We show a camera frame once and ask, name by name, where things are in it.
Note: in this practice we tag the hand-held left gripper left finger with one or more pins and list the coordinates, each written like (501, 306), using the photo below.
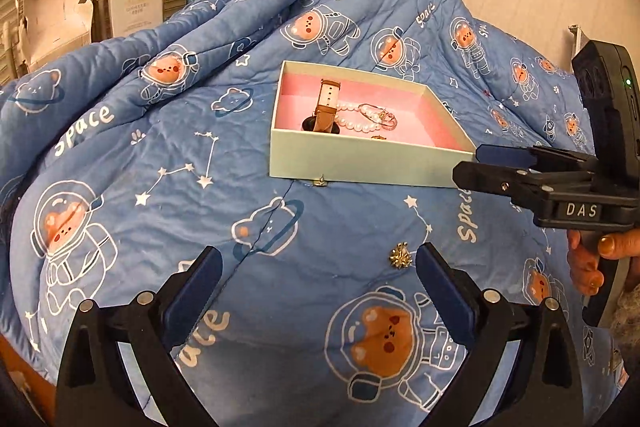
(195, 292)

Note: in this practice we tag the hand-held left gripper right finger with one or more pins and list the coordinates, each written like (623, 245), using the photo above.
(442, 292)

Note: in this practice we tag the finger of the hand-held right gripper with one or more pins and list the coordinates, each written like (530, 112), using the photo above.
(500, 154)
(490, 179)

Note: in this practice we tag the light green box pink inside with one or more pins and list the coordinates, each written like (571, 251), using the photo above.
(360, 164)

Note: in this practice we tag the blue astronaut bear printed blanket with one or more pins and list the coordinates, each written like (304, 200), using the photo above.
(200, 107)

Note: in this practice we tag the gold snowflake brooch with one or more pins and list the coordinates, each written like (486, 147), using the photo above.
(400, 255)

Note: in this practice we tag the person's right hand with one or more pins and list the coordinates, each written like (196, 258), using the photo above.
(582, 257)

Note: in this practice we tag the small metal clasp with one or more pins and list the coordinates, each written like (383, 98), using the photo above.
(320, 181)

